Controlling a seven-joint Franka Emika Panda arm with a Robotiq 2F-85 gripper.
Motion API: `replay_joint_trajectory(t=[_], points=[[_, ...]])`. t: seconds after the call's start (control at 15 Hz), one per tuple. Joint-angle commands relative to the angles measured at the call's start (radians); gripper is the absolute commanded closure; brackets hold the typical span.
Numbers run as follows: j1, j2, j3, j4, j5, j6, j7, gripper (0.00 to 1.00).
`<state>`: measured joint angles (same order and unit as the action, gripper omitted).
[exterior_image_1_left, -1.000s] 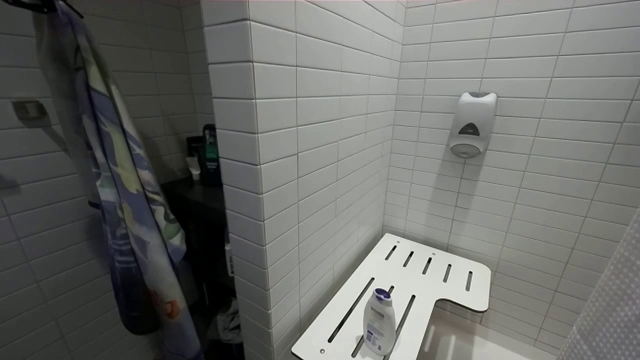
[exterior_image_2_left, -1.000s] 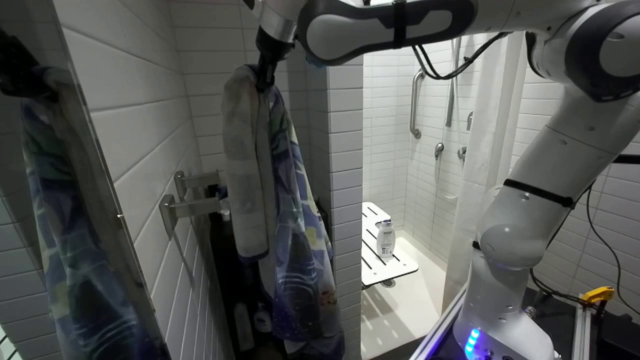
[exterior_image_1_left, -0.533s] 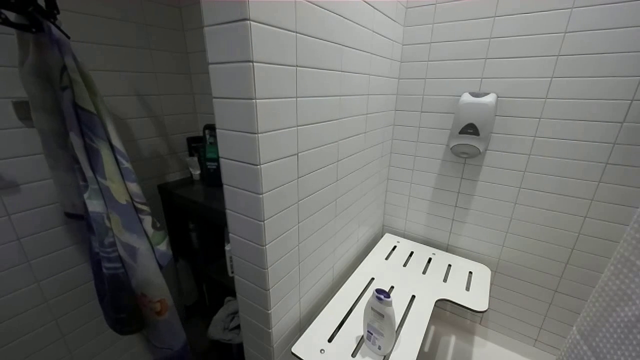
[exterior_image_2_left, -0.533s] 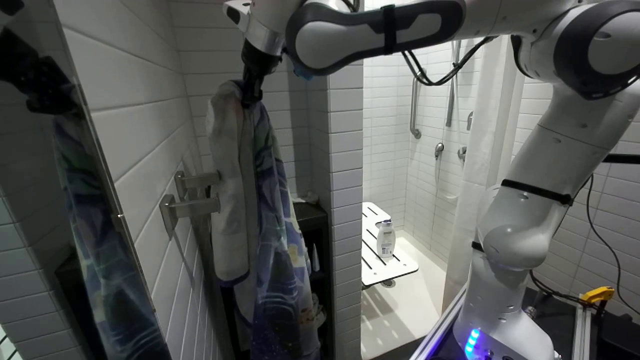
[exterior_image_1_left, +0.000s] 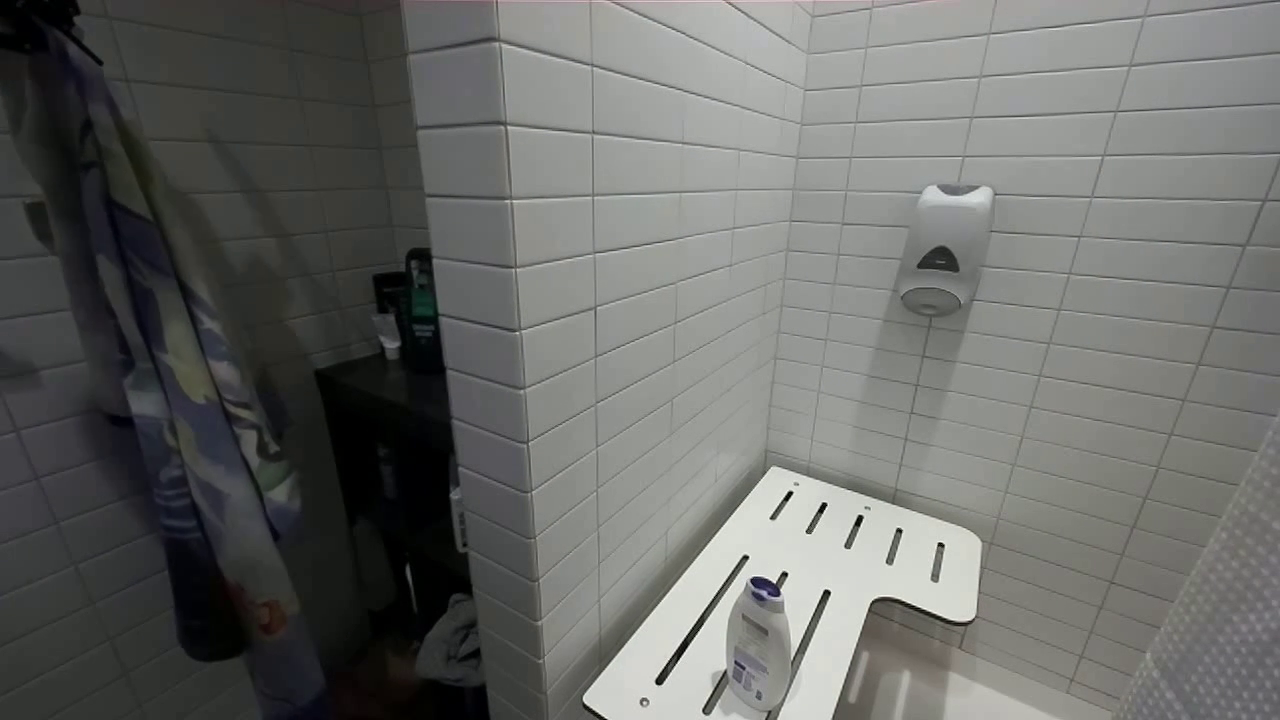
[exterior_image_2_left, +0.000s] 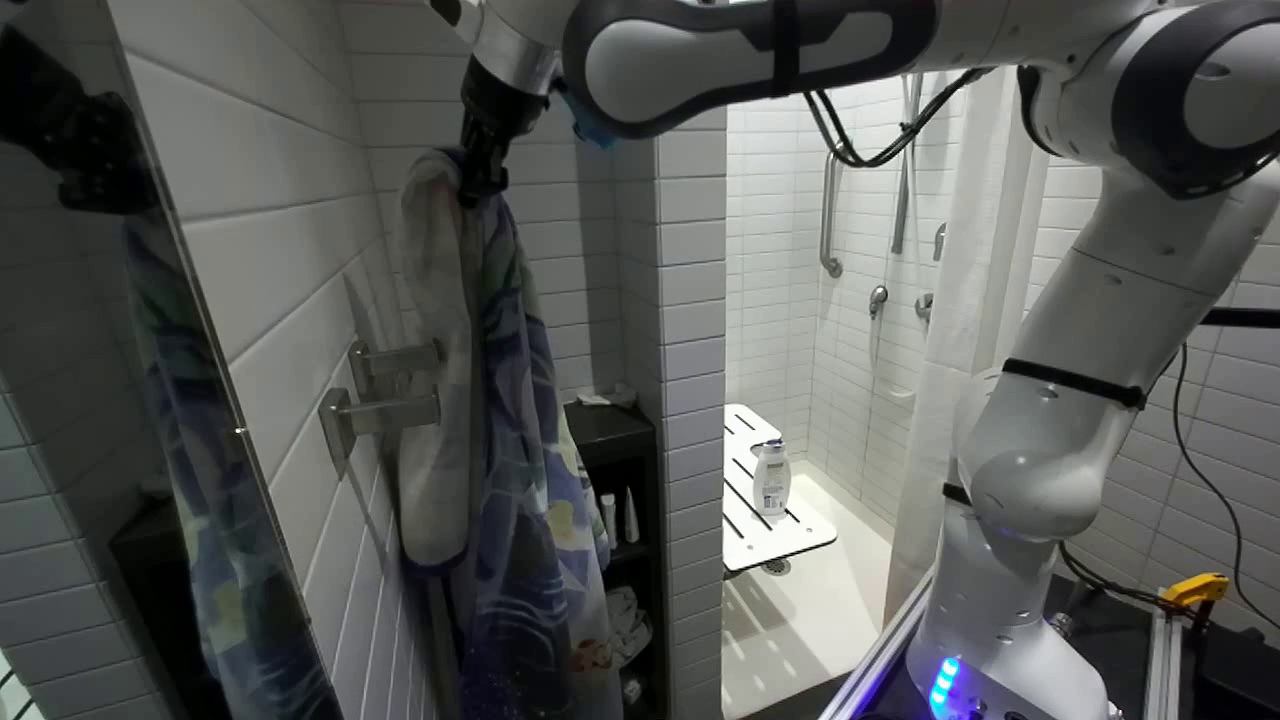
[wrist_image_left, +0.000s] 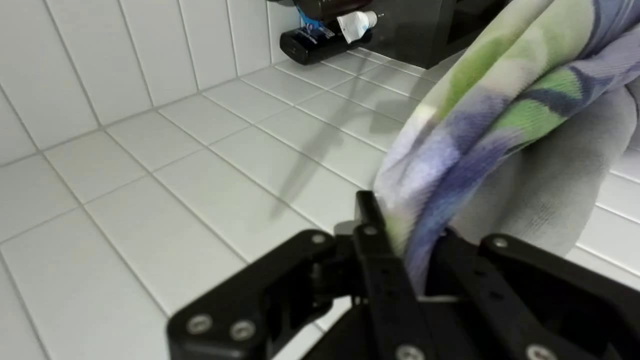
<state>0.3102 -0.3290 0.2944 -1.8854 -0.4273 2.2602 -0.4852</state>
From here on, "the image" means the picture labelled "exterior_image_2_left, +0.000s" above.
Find metal grab bar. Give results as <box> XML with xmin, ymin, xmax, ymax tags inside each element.
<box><xmin>818</xmin><ymin>150</ymin><xmax>847</xmax><ymax>280</ymax></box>

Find white pump bottle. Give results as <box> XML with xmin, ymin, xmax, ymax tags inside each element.
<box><xmin>752</xmin><ymin>438</ymin><xmax>793</xmax><ymax>519</ymax></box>

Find black shelf unit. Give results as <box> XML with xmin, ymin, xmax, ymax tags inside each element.
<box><xmin>563</xmin><ymin>400</ymin><xmax>669</xmax><ymax>720</ymax></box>

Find crumpled white cloth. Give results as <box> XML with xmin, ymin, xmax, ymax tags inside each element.
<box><xmin>604</xmin><ymin>585</ymin><xmax>654</xmax><ymax>668</ymax></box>

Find black cable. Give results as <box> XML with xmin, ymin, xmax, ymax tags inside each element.
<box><xmin>1170</xmin><ymin>343</ymin><xmax>1280</xmax><ymax>633</ymax></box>

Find white shower curtain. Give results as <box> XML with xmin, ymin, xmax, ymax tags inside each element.
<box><xmin>884</xmin><ymin>68</ymin><xmax>1053</xmax><ymax>623</ymax></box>

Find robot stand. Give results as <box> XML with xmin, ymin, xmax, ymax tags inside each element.
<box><xmin>818</xmin><ymin>568</ymin><xmax>1280</xmax><ymax>720</ymax></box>

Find wall mirror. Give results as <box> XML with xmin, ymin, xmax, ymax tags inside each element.
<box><xmin>0</xmin><ymin>0</ymin><xmax>343</xmax><ymax>720</ymax></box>

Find white shower seat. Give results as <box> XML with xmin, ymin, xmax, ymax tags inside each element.
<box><xmin>722</xmin><ymin>403</ymin><xmax>839</xmax><ymax>574</ymax></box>

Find yellow clamp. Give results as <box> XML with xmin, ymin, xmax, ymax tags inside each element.
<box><xmin>1159</xmin><ymin>572</ymin><xmax>1230</xmax><ymax>610</ymax></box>

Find metal towel bar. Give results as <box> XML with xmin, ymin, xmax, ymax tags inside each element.
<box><xmin>318</xmin><ymin>387</ymin><xmax>443</xmax><ymax>477</ymax></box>
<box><xmin>347</xmin><ymin>338</ymin><xmax>444</xmax><ymax>397</ymax></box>

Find shower head rail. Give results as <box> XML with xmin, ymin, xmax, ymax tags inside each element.
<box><xmin>891</xmin><ymin>74</ymin><xmax>925</xmax><ymax>257</ymax></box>

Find blue patterned towel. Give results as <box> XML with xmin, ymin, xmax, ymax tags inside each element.
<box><xmin>393</xmin><ymin>148</ymin><xmax>627</xmax><ymax>720</ymax></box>

